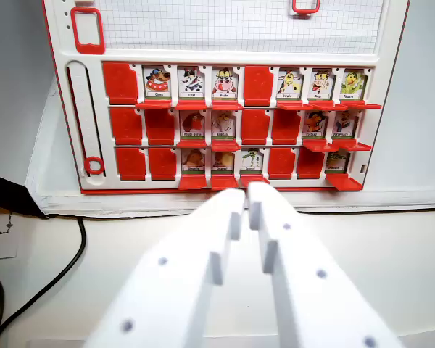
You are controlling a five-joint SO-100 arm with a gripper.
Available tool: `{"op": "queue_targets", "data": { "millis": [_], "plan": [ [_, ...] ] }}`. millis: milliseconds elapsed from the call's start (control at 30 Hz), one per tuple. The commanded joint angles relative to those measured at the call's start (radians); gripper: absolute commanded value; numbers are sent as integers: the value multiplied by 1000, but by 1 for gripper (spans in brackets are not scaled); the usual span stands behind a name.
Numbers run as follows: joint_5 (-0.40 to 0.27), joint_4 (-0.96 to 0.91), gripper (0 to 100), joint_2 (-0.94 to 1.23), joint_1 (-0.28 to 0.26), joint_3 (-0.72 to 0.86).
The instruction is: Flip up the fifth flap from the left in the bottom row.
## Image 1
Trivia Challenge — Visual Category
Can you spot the red board flap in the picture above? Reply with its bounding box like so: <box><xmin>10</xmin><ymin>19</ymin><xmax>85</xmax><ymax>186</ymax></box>
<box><xmin>239</xmin><ymin>175</ymin><xmax>271</xmax><ymax>189</ymax></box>

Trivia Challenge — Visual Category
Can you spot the white mat under board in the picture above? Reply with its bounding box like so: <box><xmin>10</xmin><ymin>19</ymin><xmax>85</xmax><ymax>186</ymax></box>
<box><xmin>24</xmin><ymin>78</ymin><xmax>435</xmax><ymax>219</ymax></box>

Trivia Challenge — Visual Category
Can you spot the red and white game board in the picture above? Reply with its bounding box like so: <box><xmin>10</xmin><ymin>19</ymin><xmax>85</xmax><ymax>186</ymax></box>
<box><xmin>41</xmin><ymin>0</ymin><xmax>411</xmax><ymax>196</ymax></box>

